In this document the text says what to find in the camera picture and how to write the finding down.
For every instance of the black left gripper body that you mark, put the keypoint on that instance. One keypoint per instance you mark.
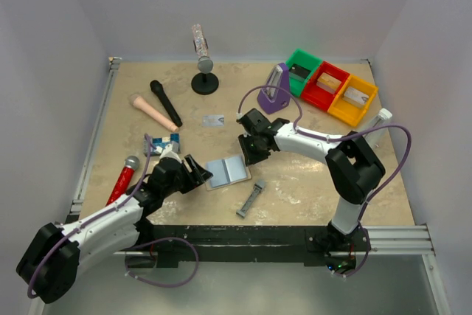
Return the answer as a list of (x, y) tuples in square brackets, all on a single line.
[(180, 184)]

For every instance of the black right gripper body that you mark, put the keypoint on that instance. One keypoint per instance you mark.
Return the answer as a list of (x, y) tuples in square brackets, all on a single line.
[(256, 134)]

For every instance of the beige card holder wallet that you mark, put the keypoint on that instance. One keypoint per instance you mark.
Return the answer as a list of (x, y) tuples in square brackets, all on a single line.
[(227, 171)]

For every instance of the silver VIP card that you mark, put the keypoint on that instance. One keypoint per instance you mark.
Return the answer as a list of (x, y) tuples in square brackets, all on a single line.
[(213, 120)]

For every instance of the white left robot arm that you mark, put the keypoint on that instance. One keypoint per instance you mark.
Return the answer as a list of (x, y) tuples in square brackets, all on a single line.
[(59, 253)]

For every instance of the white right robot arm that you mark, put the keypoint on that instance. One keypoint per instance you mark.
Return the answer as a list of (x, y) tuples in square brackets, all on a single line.
[(354, 167)]

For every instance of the black card in green bin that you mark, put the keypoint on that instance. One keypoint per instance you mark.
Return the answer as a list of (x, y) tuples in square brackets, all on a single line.
[(298, 73)]

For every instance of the tan card in red bin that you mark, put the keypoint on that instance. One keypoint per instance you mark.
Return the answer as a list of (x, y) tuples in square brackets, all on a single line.
[(328, 83)]

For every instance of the white card in yellow bin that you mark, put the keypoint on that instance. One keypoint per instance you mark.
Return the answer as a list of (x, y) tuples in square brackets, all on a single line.
[(355, 97)]

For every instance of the light blue toy brick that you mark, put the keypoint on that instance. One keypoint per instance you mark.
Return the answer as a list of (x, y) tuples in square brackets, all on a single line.
[(159, 144)]

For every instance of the grey truss piece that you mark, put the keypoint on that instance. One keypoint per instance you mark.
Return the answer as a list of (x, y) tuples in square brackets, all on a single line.
[(257, 189)]

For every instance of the red glitter microphone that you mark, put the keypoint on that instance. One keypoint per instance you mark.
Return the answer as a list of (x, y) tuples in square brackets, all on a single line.
[(131, 164)]

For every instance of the purple metronome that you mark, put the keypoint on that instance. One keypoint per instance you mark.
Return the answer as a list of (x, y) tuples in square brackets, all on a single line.
[(275, 96)]

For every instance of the pink microphone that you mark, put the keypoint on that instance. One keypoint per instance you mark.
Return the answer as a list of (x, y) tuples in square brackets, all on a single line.
[(140, 103)]

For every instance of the black round microphone stand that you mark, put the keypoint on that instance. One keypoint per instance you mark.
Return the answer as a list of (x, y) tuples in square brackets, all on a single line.
[(205, 84)]

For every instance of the green bin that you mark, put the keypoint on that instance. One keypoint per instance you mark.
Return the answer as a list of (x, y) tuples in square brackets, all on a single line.
[(304, 59)]

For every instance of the black microphone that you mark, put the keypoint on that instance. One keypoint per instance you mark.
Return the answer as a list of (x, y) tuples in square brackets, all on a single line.
[(157, 88)]

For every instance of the glitter microphone on stand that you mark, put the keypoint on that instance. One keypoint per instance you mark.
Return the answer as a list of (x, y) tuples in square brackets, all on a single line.
[(205, 63)]

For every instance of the yellow bin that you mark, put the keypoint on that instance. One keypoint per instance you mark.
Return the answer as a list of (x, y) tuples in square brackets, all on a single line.
[(346, 112)]

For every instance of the white grey metronome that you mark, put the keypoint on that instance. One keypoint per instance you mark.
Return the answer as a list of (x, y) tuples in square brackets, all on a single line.
[(382, 118)]

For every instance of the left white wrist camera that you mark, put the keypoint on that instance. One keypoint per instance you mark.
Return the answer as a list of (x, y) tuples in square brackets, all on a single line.
[(170, 153)]

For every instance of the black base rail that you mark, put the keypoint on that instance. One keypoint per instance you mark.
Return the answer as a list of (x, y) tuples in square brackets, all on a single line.
[(309, 245)]

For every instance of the aluminium frame rail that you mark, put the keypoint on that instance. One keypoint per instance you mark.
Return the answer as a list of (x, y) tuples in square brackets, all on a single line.
[(80, 191)]

